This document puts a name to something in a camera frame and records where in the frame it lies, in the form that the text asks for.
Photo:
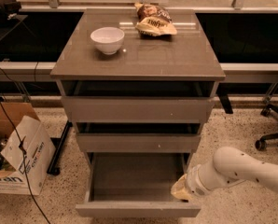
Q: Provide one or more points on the grey drawer cabinet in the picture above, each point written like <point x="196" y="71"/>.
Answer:
<point x="186" y="56"/>

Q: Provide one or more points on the grey drawer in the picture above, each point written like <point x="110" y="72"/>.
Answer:
<point x="137" y="102"/>
<point x="138" y="137"/>
<point x="135" y="185"/>

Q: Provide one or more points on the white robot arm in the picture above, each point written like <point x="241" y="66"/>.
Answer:
<point x="228" y="167"/>

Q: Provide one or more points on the open cardboard box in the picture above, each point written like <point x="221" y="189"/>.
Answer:
<point x="27" y="149"/>

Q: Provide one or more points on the brown chip bag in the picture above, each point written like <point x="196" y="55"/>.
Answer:
<point x="154" y="20"/>

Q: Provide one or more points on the yellow-covered gripper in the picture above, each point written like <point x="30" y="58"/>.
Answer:
<point x="193" y="181"/>

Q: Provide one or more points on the grey bottom drawer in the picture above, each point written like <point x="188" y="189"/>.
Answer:
<point x="135" y="185"/>

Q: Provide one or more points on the black table leg left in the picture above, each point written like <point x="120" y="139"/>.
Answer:
<point x="58" y="143"/>

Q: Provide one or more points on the black table leg right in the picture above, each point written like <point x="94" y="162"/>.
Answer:
<point x="223" y="96"/>

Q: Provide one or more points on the black table leg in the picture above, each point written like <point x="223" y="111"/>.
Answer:
<point x="223" y="96"/>
<point x="58" y="143"/>

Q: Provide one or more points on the grey top drawer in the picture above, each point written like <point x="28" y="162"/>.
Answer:
<point x="137" y="102"/>

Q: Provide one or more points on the white ceramic bowl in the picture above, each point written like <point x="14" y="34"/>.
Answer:
<point x="108" y="40"/>

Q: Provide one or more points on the grey middle drawer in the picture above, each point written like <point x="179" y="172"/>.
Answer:
<point x="138" y="137"/>

